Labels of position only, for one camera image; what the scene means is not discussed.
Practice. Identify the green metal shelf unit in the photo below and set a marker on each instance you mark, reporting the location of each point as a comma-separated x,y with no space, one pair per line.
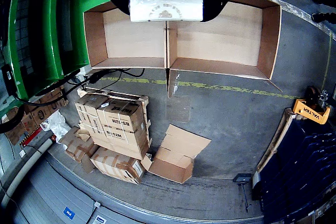
81,24

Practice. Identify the upright cardboard sheet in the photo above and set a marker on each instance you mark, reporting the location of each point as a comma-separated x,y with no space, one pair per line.
275,140

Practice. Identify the black power adapter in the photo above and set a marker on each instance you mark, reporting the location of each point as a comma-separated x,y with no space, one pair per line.
6,77

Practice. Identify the white plastic bag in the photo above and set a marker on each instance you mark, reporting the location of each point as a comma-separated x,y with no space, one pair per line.
56,127

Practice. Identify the crumpled taped cardboard box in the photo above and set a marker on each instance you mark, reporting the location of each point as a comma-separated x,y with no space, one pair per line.
78,148

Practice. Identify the dark blue pallet stack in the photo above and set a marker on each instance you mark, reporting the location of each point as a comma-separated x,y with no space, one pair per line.
296,171

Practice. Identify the flattened open cardboard box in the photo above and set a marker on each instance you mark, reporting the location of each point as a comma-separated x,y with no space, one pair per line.
173,161

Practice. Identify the yellow pallet jack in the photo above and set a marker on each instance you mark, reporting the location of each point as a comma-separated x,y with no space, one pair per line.
312,112

